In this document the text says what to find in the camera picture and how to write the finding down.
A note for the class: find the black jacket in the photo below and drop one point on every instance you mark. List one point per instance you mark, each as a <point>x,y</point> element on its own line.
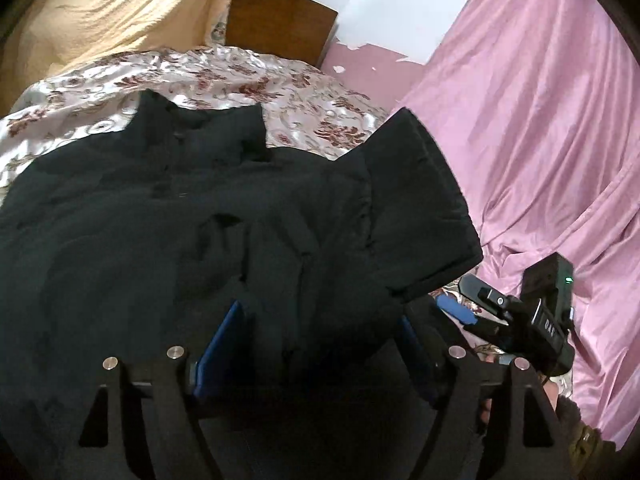
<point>210,220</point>

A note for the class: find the floral satin bedspread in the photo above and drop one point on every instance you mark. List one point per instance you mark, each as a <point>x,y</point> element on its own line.
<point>210,75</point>

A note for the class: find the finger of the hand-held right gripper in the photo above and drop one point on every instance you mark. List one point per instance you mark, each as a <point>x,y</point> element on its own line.
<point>482,291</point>
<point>452,306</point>

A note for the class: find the person's right forearm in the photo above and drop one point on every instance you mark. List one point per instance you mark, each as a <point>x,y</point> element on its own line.
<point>582,440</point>

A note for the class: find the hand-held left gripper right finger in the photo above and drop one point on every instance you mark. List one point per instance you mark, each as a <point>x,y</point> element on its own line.
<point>414,355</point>

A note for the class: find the pink satin cloth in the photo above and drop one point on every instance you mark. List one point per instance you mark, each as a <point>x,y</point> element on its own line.
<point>540,125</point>

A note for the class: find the yellow blanket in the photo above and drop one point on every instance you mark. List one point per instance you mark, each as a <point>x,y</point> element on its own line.
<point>115,10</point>

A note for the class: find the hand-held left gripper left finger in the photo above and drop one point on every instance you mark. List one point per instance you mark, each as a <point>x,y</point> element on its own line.
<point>222,350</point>

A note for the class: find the person's right hand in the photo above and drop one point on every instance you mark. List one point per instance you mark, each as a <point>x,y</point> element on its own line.
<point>551,395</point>

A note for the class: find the wooden headboard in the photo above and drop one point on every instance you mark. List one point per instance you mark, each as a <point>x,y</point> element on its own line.
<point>282,22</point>

